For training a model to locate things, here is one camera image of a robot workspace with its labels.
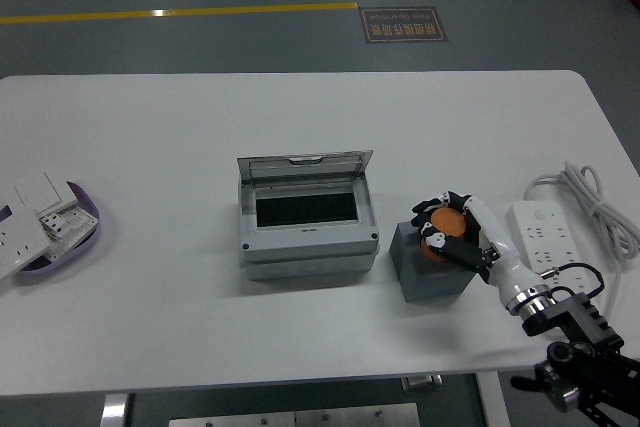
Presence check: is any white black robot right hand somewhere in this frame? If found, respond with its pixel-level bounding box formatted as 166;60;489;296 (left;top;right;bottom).
410;190;545;314

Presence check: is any orange cylinder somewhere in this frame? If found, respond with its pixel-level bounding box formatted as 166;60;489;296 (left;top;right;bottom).
421;207;469;263

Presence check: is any grey enclosure box with flap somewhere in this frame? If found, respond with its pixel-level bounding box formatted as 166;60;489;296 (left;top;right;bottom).
236;149;381;282

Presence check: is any grey cube with round hole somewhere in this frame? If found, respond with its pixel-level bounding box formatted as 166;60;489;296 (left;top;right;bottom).
388;219;476;304

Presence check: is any white power strip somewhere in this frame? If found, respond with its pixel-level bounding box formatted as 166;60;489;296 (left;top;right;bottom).
505;199;604;296

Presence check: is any white table leg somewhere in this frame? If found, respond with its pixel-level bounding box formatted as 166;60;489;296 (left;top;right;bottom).
474;372;511;427
99;393;130;427

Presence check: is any brown floor sign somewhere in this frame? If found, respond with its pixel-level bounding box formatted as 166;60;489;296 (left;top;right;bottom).
358;6;450;45

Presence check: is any yellow floor line tape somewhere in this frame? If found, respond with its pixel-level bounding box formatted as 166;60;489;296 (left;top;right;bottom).
0;1;359;26

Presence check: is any white printed socket module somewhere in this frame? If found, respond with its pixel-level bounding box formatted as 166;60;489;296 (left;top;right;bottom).
49;206;99;261

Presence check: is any purple plastic tray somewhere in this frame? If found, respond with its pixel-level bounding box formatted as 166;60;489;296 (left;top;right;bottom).
17;180;103;274

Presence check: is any white terminal block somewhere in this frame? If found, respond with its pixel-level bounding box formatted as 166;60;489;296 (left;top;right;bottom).
38;211;70;239

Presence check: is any white power cord with plug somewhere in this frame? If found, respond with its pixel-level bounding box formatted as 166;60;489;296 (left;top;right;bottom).
522;161;640;323

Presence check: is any silver table bracket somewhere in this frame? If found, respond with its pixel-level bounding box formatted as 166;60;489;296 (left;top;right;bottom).
402;374;444;392

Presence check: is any metal base plate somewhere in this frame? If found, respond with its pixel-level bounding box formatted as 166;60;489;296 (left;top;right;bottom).
168;402;421;427

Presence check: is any white wall switch plate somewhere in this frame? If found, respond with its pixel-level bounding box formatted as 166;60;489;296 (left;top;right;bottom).
13;171;80;213

